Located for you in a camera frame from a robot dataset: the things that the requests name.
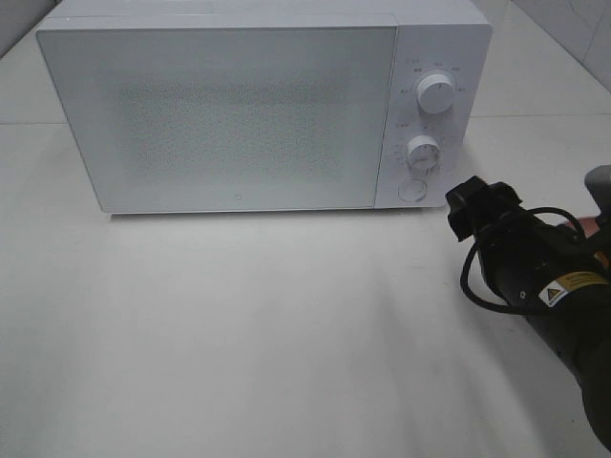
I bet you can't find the pink round plate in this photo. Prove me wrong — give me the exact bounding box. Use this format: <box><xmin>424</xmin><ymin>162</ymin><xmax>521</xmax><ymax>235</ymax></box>
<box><xmin>558</xmin><ymin>215</ymin><xmax>610</xmax><ymax>242</ymax></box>

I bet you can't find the white microwave door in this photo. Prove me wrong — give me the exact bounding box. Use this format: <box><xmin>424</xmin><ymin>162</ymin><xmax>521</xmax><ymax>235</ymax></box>
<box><xmin>37</xmin><ymin>27</ymin><xmax>396</xmax><ymax>214</ymax></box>

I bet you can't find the round white door-release button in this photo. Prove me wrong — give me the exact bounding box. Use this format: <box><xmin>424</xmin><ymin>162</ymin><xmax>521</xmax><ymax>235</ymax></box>
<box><xmin>397</xmin><ymin>178</ymin><xmax>428</xmax><ymax>202</ymax></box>

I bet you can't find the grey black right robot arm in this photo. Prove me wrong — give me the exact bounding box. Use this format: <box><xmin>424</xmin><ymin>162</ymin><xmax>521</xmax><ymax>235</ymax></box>
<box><xmin>446</xmin><ymin>165</ymin><xmax>610</xmax><ymax>447</ymax></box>

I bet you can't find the upper white power knob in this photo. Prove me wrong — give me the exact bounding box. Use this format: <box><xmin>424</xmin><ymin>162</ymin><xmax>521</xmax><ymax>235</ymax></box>
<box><xmin>416</xmin><ymin>72</ymin><xmax>455</xmax><ymax>115</ymax></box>

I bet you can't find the lower white timer knob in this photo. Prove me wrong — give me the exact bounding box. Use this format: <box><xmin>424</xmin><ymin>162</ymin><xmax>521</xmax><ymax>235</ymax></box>
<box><xmin>407</xmin><ymin>135</ymin><xmax>441</xmax><ymax>171</ymax></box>

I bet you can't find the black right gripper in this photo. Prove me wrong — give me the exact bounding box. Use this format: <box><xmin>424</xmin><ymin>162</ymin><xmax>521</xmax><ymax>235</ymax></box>
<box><xmin>446</xmin><ymin>176</ymin><xmax>610</xmax><ymax>316</ymax></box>

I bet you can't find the white microwave oven body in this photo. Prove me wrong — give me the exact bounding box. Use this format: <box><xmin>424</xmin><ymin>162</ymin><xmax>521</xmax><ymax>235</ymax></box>
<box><xmin>36</xmin><ymin>1</ymin><xmax>493</xmax><ymax>210</ymax></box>

